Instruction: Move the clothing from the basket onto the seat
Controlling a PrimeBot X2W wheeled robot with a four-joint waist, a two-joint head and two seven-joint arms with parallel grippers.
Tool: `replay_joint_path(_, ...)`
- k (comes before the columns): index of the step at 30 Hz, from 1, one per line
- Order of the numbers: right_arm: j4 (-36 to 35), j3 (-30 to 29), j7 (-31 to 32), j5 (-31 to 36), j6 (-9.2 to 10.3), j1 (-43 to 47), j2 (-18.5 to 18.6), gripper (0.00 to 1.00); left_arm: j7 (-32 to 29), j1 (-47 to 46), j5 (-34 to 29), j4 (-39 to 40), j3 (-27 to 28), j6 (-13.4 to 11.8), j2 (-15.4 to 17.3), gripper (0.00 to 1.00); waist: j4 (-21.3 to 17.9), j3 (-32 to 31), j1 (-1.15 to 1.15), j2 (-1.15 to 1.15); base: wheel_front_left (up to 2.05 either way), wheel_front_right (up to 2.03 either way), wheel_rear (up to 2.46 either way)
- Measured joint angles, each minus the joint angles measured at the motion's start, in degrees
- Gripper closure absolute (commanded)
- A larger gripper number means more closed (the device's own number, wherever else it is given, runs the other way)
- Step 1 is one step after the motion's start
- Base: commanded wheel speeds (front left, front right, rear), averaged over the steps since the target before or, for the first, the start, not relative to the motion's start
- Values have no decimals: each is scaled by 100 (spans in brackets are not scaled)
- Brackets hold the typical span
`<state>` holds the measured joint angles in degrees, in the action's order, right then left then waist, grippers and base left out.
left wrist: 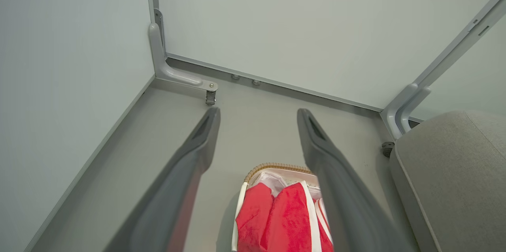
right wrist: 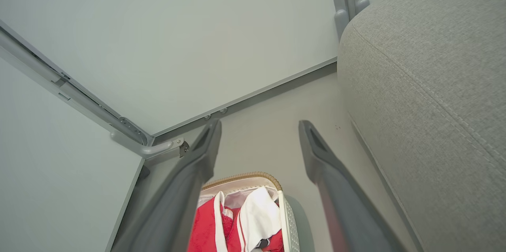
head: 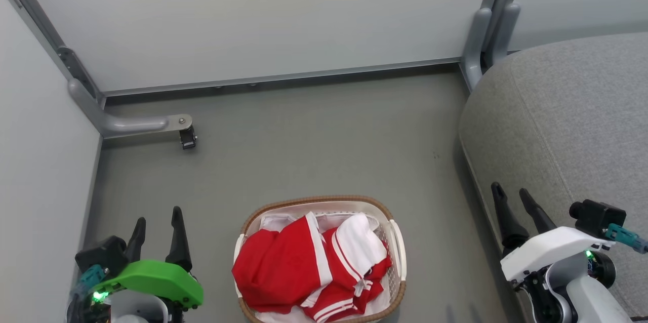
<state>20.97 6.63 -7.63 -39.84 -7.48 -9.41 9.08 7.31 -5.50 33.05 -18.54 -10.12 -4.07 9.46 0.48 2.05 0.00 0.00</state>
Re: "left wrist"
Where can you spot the black caster wheel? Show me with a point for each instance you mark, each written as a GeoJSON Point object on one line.
{"type": "Point", "coordinates": [210, 97]}

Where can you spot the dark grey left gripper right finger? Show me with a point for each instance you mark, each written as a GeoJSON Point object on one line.
{"type": "Point", "coordinates": [348, 204]}

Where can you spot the grey fabric sofa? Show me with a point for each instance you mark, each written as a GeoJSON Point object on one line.
{"type": "Point", "coordinates": [454, 173]}

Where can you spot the black round levelling foot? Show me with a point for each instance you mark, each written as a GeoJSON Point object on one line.
{"type": "Point", "coordinates": [387, 148]}

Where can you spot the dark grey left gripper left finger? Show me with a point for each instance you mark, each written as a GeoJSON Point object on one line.
{"type": "Point", "coordinates": [170, 196]}

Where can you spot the grey slotted partition post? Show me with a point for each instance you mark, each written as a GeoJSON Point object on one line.
{"type": "Point", "coordinates": [454, 46]}

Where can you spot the white basket with brown rim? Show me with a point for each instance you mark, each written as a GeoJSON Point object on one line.
{"type": "Point", "coordinates": [272, 166]}

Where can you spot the grey partition foot with caster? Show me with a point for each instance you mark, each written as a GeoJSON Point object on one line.
{"type": "Point", "coordinates": [174, 74]}

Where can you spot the grey double partition foot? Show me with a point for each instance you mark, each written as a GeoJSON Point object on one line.
{"type": "Point", "coordinates": [395, 117]}

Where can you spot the white basket liner cloth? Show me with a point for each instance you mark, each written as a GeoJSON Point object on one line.
{"type": "Point", "coordinates": [272, 179]}

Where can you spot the red and white garment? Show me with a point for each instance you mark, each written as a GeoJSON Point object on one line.
{"type": "Point", "coordinates": [284, 220]}

